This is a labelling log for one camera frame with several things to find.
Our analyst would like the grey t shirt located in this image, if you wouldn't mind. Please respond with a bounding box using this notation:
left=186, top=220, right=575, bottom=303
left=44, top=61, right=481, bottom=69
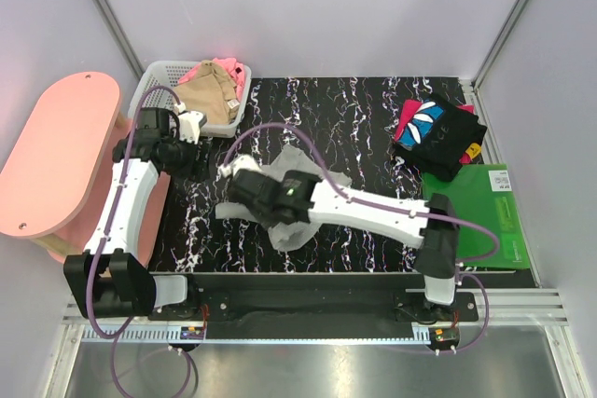
left=215, top=144, right=324, bottom=253

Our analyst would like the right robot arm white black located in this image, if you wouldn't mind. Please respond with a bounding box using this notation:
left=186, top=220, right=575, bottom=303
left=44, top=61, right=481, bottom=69
left=228, top=169, right=459, bottom=321

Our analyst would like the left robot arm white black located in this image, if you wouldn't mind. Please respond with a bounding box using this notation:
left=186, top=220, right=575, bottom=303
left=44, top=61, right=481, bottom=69
left=63, top=106, right=206, bottom=320

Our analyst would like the beige t shirt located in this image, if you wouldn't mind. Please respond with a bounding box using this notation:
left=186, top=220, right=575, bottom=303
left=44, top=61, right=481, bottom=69
left=174, top=60, right=241, bottom=125

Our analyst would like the white plastic laundry basket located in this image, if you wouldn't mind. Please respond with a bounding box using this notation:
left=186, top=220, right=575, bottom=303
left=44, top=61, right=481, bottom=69
left=126, top=60, right=253, bottom=139

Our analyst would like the pink t shirt in basket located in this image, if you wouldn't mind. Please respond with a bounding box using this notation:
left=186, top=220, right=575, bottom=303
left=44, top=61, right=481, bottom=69
left=178, top=58, right=246, bottom=100

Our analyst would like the pink oval tiered shelf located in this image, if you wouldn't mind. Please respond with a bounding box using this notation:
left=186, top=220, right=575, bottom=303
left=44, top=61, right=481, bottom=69
left=0, top=71, right=171, bottom=268

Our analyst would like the black printed folded t shirt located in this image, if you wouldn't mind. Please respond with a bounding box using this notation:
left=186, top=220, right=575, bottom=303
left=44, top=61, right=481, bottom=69
left=394, top=93, right=487, bottom=182

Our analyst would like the green folding board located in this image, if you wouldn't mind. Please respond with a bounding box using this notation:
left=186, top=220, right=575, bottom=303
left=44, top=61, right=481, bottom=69
left=423, top=164, right=531, bottom=270

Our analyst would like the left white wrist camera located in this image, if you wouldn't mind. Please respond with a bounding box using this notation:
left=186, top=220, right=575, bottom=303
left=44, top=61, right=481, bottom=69
left=178, top=111, right=207, bottom=144

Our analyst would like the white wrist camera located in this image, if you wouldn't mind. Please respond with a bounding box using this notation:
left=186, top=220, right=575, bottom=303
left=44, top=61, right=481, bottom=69
left=178, top=111, right=207, bottom=144
left=217, top=155, right=262, bottom=179

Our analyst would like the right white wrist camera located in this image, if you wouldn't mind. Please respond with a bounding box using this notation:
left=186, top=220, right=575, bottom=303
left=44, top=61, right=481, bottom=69
left=217, top=155, right=262, bottom=179

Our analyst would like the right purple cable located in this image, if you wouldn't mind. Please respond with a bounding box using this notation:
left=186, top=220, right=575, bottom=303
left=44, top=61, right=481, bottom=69
left=221, top=123, right=500, bottom=355

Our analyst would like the purple cable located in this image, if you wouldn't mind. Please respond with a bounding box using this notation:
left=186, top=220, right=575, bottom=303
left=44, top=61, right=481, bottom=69
left=83, top=85, right=199, bottom=394
left=221, top=123, right=500, bottom=355

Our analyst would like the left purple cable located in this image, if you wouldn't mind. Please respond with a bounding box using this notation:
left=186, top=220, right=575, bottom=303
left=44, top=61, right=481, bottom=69
left=83, top=85, right=199, bottom=394

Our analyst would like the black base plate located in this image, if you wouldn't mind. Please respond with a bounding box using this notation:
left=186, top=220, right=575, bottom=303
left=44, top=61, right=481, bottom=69
left=150, top=273, right=479, bottom=343

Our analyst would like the left aluminium frame post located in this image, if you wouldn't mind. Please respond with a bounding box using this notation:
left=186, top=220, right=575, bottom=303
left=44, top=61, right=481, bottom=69
left=92, top=0, right=145, bottom=80

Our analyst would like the aluminium frame post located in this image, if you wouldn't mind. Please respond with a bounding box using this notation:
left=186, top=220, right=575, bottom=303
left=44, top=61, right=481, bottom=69
left=92, top=0, right=145, bottom=80
left=471, top=0, right=531, bottom=89

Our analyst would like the aluminium front rail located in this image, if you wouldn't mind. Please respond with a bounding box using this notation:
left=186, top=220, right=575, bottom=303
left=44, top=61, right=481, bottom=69
left=61, top=288, right=570, bottom=343

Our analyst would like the right aluminium frame post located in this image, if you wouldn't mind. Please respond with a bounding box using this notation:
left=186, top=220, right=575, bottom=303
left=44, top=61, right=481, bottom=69
left=471, top=0, right=531, bottom=89

